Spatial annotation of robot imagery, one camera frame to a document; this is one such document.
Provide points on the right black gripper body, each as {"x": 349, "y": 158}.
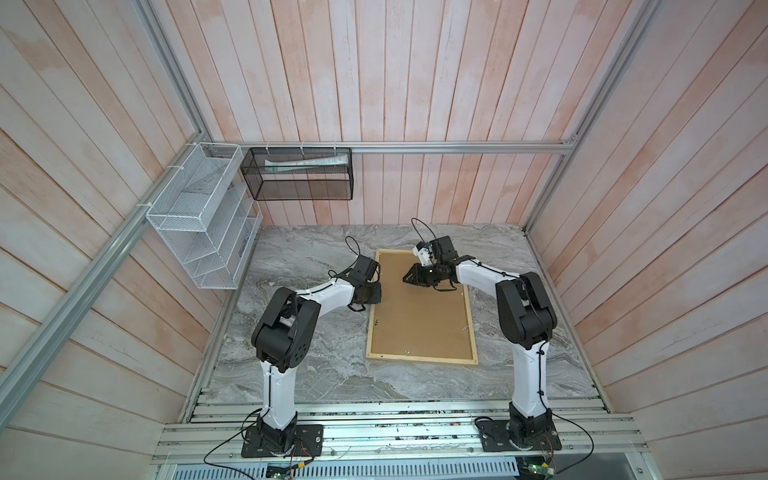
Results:
{"x": 432, "y": 274}

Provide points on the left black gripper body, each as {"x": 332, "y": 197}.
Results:
{"x": 372, "y": 294}

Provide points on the light wooden picture frame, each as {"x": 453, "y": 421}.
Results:
{"x": 420, "y": 360}

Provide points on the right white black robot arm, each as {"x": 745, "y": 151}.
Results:
{"x": 526, "y": 319}

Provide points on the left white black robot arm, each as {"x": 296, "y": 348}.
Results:
{"x": 284, "y": 333}

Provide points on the aluminium slotted base rails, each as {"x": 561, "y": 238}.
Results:
{"x": 435, "y": 439}

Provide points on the paper sheet inside black basket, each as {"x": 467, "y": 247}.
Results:
{"x": 315, "y": 165}

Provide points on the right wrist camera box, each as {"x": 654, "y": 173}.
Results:
{"x": 443, "y": 251}

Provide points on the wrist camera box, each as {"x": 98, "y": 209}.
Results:
{"x": 443, "y": 251}
{"x": 362, "y": 270}

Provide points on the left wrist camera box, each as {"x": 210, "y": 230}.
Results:
{"x": 362, "y": 270}

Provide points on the black wire mesh basket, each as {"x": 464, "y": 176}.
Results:
{"x": 296, "y": 187}

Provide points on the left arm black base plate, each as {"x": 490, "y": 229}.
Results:
{"x": 262, "y": 441}

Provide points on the white wire mesh shelf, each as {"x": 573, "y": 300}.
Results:
{"x": 204, "y": 216}

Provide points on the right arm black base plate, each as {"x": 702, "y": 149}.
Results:
{"x": 504, "y": 435}

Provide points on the aluminium wall rail frame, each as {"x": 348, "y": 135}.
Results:
{"x": 38, "y": 353}

